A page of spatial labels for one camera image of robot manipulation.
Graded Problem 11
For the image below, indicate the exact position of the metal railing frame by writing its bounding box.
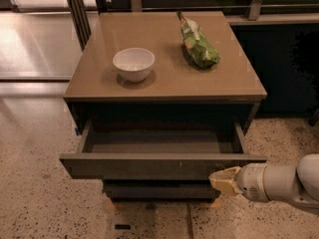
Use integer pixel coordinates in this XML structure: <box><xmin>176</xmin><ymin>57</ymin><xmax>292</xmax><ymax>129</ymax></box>
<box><xmin>68</xmin><ymin>0</ymin><xmax>319</xmax><ymax>44</ymax></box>

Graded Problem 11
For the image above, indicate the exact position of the black tape floor marker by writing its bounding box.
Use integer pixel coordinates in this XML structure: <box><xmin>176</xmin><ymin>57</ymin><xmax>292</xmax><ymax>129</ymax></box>
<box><xmin>115</xmin><ymin>224</ymin><xmax>131</xmax><ymax>230</ymax></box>

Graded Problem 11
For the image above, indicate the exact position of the grey top drawer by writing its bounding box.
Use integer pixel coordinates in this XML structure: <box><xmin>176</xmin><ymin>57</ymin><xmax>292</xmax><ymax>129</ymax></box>
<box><xmin>60</xmin><ymin>122</ymin><xmax>266</xmax><ymax>181</ymax></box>

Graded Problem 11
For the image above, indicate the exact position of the green chip bag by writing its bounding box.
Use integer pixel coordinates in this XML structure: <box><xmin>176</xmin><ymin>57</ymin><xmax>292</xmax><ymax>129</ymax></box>
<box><xmin>176</xmin><ymin>11</ymin><xmax>220</xmax><ymax>70</ymax></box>

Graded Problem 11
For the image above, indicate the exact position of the grey bottom drawer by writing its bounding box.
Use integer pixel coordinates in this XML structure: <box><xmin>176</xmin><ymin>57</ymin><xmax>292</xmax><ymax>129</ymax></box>
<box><xmin>104</xmin><ymin>180</ymin><xmax>220</xmax><ymax>200</ymax></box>

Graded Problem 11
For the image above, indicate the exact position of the brown drawer cabinet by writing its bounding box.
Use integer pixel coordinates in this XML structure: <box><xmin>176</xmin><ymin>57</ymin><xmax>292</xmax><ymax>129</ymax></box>
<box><xmin>63</xmin><ymin>11</ymin><xmax>268</xmax><ymax>204</ymax></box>

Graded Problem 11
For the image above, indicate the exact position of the white ceramic bowl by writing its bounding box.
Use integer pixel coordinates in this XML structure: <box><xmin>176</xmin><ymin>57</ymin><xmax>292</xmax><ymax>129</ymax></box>
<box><xmin>113</xmin><ymin>48</ymin><xmax>155</xmax><ymax>83</ymax></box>

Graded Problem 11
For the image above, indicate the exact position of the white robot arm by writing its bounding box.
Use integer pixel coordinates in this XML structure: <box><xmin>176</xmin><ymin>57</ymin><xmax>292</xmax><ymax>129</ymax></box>
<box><xmin>208</xmin><ymin>154</ymin><xmax>319</xmax><ymax>215</ymax></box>

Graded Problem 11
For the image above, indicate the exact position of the grey drawer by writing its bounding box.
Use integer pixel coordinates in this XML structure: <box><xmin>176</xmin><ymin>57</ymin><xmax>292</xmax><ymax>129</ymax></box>
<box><xmin>60</xmin><ymin>122</ymin><xmax>266</xmax><ymax>181</ymax></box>
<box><xmin>104</xmin><ymin>180</ymin><xmax>220</xmax><ymax>200</ymax></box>

